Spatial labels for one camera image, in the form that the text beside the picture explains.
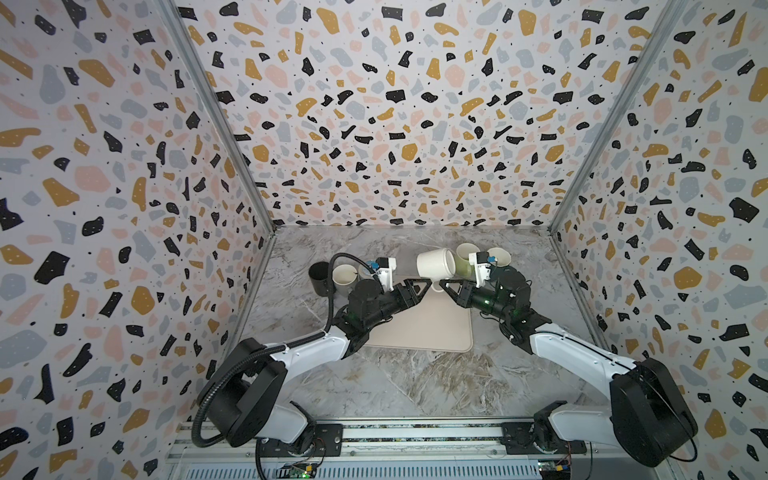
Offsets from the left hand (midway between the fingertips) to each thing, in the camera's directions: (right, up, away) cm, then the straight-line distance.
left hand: (431, 286), depth 77 cm
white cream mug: (+1, +5, 0) cm, 5 cm away
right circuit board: (+28, -43, -5) cm, 52 cm away
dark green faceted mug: (+26, +8, +24) cm, 36 cm away
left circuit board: (-32, -43, -6) cm, 54 cm away
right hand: (+3, 0, +2) cm, 4 cm away
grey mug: (-26, +1, +18) cm, 32 cm away
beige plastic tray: (+4, -14, +21) cm, 26 cm away
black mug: (-35, +1, +20) cm, 40 cm away
